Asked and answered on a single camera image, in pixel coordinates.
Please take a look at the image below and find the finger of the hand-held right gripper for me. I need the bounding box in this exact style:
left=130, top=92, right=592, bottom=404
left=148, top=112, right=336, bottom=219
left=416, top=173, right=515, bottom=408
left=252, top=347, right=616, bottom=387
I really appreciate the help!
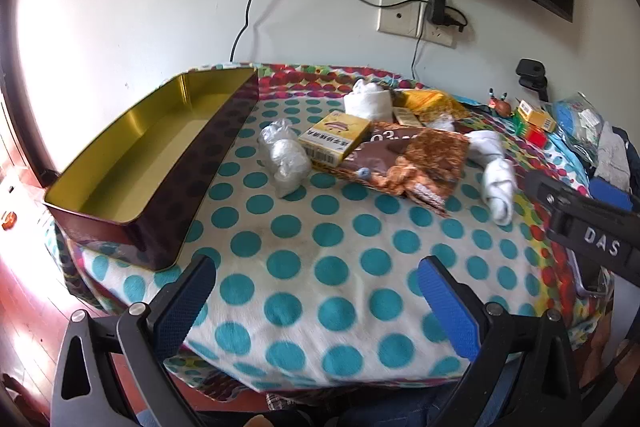
left=590, top=181, right=632, bottom=210
left=525, top=170, right=640, bottom=233

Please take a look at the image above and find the polka-dot blanket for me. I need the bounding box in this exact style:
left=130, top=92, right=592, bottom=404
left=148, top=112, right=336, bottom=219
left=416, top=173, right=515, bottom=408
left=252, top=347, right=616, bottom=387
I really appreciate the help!
left=47, top=62, right=621, bottom=395

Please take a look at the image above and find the small cardboard box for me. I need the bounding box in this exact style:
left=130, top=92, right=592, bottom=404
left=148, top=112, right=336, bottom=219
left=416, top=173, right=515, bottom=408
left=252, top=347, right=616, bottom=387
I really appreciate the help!
left=392, top=107, right=426, bottom=128

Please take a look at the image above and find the yellow cardboard box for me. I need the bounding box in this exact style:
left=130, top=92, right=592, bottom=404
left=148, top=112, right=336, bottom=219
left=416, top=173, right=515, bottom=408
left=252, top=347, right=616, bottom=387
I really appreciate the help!
left=298, top=111, right=372, bottom=166

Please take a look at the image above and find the grey cloth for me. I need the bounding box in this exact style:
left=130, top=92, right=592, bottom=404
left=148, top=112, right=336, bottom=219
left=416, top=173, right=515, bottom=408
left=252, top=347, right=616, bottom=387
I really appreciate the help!
left=592, top=122, right=633, bottom=188

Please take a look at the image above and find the small crab toy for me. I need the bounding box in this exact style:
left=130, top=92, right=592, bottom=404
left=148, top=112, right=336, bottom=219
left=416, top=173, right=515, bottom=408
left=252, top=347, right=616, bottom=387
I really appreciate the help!
left=487, top=88, right=513, bottom=115

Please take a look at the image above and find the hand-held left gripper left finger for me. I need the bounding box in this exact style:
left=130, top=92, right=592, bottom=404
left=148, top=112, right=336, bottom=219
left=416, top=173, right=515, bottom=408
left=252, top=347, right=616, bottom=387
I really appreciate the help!
left=52, top=254, right=217, bottom=427

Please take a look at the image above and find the yellow snack packet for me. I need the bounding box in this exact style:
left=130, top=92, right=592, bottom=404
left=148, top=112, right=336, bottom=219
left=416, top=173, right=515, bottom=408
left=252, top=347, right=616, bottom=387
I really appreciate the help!
left=400, top=89, right=471, bottom=128

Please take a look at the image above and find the gold rectangular tin box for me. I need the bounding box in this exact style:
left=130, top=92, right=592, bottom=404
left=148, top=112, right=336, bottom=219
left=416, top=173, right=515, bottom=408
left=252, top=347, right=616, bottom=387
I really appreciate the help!
left=42, top=67, right=261, bottom=272

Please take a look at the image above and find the brown chocolate packet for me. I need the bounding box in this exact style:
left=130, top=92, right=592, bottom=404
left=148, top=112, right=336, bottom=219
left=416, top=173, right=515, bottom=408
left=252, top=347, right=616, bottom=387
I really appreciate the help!
left=340, top=121, right=426, bottom=188

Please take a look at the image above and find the clear plastic bag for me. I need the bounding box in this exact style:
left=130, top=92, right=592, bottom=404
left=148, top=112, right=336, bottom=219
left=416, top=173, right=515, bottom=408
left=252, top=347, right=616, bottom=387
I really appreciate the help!
left=552, top=93, right=608, bottom=158

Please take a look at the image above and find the white wall outlet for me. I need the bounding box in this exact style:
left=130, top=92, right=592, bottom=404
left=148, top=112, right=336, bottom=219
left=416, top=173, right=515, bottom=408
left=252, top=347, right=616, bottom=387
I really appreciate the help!
left=420, top=4, right=456, bottom=48

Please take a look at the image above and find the black power cable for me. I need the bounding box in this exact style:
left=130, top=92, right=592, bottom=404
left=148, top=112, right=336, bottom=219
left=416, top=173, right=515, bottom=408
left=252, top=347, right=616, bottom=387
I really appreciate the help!
left=230, top=0, right=284, bottom=62

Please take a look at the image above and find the red green cube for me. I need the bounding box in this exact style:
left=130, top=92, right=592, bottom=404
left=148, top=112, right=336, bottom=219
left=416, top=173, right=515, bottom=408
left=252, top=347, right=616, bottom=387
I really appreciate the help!
left=515, top=119, right=551, bottom=150

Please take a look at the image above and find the orange-brown snack packet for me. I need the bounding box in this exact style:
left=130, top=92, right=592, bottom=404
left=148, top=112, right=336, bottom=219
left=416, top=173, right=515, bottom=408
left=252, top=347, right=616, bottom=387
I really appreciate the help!
left=372, top=127, right=471, bottom=214

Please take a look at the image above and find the plastic-wrapped white bundle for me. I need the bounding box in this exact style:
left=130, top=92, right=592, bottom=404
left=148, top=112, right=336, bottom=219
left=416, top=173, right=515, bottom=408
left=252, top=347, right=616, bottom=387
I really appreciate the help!
left=257, top=118, right=312, bottom=198

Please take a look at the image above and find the small yellow box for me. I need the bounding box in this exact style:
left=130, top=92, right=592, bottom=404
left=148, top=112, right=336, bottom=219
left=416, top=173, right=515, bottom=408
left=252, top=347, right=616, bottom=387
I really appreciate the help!
left=516, top=99, right=557, bottom=132

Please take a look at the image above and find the white wall plate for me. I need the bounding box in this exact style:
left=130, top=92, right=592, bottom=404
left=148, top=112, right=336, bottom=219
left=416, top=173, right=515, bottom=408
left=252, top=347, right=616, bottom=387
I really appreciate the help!
left=377, top=0, right=426, bottom=38

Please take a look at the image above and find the long knotted white sock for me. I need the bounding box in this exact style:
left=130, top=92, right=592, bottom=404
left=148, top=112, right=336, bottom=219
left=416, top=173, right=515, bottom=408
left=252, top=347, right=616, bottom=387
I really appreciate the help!
left=467, top=130, right=516, bottom=226

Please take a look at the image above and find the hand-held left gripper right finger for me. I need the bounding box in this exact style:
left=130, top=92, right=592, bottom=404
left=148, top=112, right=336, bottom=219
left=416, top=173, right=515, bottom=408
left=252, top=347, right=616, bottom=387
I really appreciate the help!
left=417, top=255, right=586, bottom=427

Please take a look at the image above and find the black power adapter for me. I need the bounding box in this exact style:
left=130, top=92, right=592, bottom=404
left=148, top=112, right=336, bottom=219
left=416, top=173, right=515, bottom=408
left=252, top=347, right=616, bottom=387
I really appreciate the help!
left=426, top=0, right=463, bottom=28

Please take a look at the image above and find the black adapter cable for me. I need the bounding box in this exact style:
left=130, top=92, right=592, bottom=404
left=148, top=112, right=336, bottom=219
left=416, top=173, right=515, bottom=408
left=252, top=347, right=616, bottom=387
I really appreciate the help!
left=411, top=9, right=469, bottom=76

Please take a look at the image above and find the dark blue cloth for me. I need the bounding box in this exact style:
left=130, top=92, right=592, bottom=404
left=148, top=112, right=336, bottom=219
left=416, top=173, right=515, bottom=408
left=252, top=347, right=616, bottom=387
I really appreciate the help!
left=615, top=127, right=640, bottom=192

